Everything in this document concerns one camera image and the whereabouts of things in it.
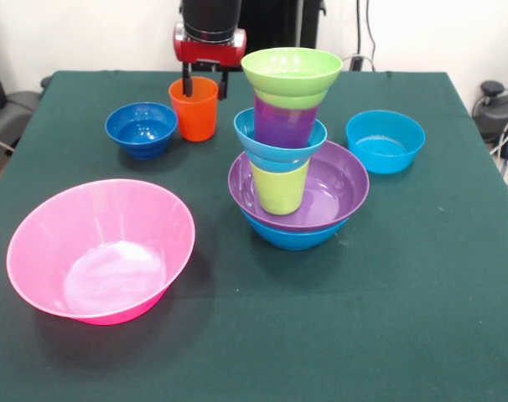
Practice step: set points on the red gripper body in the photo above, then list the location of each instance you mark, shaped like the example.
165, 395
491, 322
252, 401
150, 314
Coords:
208, 51

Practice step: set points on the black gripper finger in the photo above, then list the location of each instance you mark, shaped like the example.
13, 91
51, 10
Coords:
224, 86
187, 81

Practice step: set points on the orange cup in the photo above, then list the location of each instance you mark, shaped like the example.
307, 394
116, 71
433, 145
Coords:
194, 119

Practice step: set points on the cyan ribbed bowl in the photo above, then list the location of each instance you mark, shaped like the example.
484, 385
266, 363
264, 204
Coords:
247, 138

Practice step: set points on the dark blue ribbed bowl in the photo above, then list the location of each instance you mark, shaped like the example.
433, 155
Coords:
141, 132

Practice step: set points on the purple cup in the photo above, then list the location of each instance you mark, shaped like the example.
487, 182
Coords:
283, 125

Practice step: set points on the green ribbed bowl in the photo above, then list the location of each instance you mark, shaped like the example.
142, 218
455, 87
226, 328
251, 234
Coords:
291, 63

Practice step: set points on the lime green cup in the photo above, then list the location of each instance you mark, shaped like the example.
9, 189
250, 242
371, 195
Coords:
279, 190

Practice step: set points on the large purple bowl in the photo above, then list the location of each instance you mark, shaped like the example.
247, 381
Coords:
338, 188

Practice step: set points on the large blue bowl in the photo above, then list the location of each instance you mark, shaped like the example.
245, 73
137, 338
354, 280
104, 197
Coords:
296, 240

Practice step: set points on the translucent blue straight-sided bowl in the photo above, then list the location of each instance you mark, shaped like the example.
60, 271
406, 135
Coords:
384, 146

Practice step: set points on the large pink bowl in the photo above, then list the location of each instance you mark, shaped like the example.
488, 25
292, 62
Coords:
103, 251

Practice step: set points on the dark green tablecloth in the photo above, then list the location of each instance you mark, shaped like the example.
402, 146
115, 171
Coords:
363, 314

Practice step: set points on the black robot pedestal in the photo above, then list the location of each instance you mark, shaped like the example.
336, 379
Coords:
279, 25

